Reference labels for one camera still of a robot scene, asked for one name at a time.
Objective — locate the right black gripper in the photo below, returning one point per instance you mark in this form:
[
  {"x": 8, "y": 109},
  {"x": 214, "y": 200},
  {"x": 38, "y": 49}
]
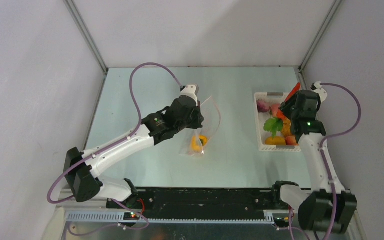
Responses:
[{"x": 288, "y": 108}]

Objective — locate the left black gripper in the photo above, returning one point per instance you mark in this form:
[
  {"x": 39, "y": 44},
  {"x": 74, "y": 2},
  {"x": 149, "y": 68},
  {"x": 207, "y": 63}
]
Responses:
[{"x": 198, "y": 119}]

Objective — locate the pink peach top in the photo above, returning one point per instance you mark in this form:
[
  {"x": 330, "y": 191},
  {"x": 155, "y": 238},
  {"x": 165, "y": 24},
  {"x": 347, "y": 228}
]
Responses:
[{"x": 274, "y": 108}]

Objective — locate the pink peach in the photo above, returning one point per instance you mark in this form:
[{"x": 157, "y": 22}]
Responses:
[
  {"x": 274, "y": 108},
  {"x": 291, "y": 140}
]

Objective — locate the clear zip top bag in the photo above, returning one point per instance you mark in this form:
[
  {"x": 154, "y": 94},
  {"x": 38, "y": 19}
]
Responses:
[{"x": 212, "y": 121}]

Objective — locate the yellow bell pepper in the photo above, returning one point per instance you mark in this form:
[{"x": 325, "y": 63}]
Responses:
[{"x": 197, "y": 143}]

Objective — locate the purple onion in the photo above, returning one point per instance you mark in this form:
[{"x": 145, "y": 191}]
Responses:
[{"x": 263, "y": 106}]

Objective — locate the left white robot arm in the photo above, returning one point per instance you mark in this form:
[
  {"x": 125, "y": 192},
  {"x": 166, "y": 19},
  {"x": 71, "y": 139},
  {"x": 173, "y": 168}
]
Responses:
[{"x": 84, "y": 169}]

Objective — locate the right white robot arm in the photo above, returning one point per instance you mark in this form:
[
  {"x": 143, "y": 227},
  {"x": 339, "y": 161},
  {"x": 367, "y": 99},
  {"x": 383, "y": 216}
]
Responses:
[{"x": 329, "y": 208}]

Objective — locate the white plastic basket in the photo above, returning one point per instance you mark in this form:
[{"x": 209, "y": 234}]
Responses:
[{"x": 260, "y": 119}]

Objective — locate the pink peach bottom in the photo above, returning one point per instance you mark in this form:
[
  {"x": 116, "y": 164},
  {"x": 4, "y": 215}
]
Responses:
[{"x": 291, "y": 140}]

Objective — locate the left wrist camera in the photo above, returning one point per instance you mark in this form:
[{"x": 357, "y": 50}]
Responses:
[{"x": 191, "y": 91}]

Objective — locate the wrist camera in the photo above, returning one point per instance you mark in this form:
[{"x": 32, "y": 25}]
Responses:
[
  {"x": 317, "y": 88},
  {"x": 191, "y": 91}
]

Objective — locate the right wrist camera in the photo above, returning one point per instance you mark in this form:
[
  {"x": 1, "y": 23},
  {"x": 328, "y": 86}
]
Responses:
[{"x": 317, "y": 88}]

